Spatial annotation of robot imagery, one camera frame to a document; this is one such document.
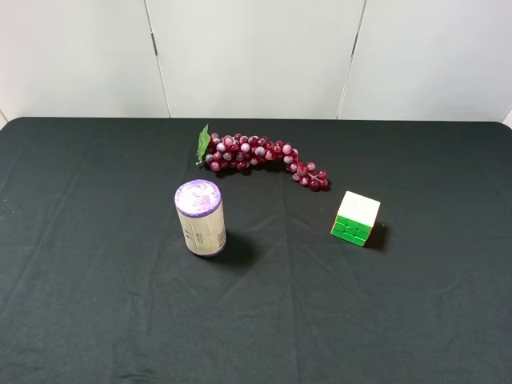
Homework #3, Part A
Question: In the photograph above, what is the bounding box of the multicolour puzzle cube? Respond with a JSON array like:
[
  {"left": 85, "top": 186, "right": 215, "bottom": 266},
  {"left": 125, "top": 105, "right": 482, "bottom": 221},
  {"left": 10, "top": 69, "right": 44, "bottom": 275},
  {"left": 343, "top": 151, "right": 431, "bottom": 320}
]
[{"left": 330, "top": 191, "right": 381, "bottom": 247}]

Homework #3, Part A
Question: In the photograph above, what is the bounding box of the red artificial grape bunch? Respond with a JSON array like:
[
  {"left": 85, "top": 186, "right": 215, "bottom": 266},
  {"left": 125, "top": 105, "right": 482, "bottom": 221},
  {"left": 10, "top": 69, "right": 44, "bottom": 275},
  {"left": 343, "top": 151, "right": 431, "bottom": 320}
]
[{"left": 196, "top": 126, "right": 330, "bottom": 191}]

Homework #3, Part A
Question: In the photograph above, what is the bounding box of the purple-topped paper-wrapped roll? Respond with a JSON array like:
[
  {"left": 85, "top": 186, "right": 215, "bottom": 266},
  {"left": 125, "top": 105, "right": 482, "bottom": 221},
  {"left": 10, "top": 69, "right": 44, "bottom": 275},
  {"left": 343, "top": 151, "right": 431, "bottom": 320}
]
[{"left": 174, "top": 179, "right": 226, "bottom": 258}]

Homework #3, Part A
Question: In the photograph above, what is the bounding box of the black tablecloth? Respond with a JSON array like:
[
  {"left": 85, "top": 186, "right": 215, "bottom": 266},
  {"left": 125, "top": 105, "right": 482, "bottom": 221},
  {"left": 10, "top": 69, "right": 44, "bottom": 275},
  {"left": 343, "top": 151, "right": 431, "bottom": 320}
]
[{"left": 1, "top": 118, "right": 511, "bottom": 383}]

